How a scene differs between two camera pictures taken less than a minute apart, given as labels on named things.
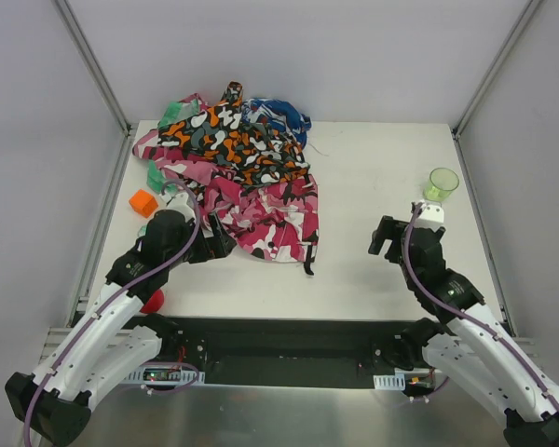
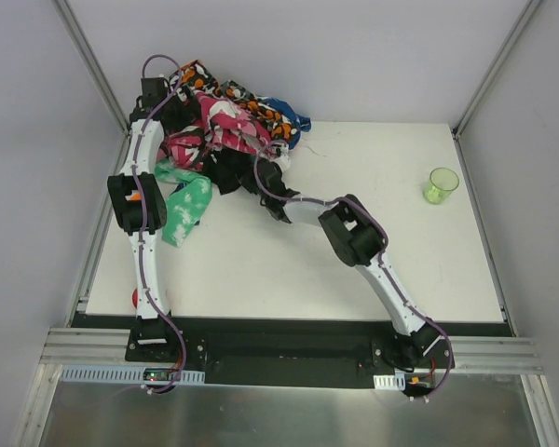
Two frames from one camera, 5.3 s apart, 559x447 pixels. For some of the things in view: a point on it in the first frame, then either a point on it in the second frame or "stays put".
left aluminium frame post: (95, 65) stays put
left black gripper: (214, 239) → (177, 112)
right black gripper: (389, 237) → (265, 176)
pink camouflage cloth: (278, 220) → (219, 125)
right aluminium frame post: (494, 67) stays put
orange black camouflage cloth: (221, 136) → (193, 76)
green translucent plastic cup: (442, 183) stays put
